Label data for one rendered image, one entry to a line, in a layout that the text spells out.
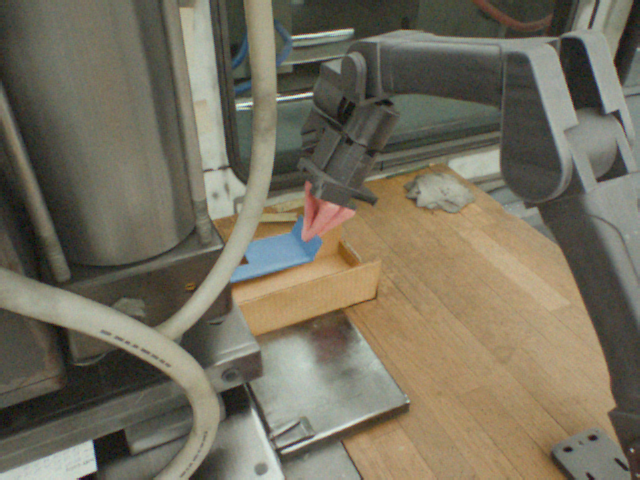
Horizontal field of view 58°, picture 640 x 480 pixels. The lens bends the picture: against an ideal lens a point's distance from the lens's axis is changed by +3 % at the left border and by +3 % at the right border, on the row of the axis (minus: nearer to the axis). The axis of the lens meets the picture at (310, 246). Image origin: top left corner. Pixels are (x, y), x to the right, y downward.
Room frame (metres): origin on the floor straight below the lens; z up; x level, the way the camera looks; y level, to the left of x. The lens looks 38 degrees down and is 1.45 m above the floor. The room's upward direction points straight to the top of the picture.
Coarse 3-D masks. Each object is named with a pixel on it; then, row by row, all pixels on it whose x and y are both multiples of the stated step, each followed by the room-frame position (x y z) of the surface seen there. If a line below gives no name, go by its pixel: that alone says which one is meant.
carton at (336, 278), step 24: (336, 240) 0.70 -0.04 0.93; (240, 264) 0.63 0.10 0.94; (312, 264) 0.67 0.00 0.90; (336, 264) 0.67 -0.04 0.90; (360, 264) 0.64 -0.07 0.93; (240, 288) 0.61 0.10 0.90; (264, 288) 0.61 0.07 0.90; (288, 288) 0.54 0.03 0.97; (312, 288) 0.55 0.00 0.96; (336, 288) 0.57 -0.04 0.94; (360, 288) 0.58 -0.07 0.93; (264, 312) 0.52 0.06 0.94; (288, 312) 0.54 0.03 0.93; (312, 312) 0.55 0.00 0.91
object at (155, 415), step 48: (192, 336) 0.26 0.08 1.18; (240, 336) 0.26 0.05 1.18; (96, 384) 0.23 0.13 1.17; (144, 384) 0.22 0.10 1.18; (240, 384) 0.25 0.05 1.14; (0, 432) 0.19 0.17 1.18; (48, 432) 0.19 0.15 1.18; (96, 432) 0.20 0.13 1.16; (144, 432) 0.20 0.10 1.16; (240, 432) 0.21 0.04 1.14
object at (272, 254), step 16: (256, 240) 0.62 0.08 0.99; (272, 240) 0.62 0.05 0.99; (288, 240) 0.62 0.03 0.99; (320, 240) 0.59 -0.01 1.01; (256, 256) 0.58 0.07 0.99; (272, 256) 0.58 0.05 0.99; (288, 256) 0.58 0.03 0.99; (304, 256) 0.58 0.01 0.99; (240, 272) 0.55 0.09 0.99; (256, 272) 0.55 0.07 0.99; (272, 272) 0.55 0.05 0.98
